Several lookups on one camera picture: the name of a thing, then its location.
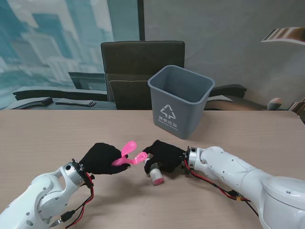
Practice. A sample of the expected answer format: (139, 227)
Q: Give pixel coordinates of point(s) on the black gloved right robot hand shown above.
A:
(166, 157)

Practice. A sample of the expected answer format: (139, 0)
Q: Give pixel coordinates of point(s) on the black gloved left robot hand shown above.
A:
(100, 159)

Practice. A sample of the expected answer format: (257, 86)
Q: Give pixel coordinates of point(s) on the white lint roll refill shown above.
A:
(156, 175)

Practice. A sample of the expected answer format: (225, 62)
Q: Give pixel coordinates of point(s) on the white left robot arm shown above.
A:
(35, 195)

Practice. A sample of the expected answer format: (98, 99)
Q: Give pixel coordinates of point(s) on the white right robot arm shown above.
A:
(238, 167)

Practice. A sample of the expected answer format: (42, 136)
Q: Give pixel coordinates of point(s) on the grey plastic waste bin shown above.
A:
(181, 112)

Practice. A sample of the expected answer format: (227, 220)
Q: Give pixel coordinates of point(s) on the black armrest chair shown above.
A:
(228, 89)

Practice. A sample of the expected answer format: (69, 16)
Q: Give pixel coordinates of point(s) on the dark brown office chair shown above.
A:
(133, 62)

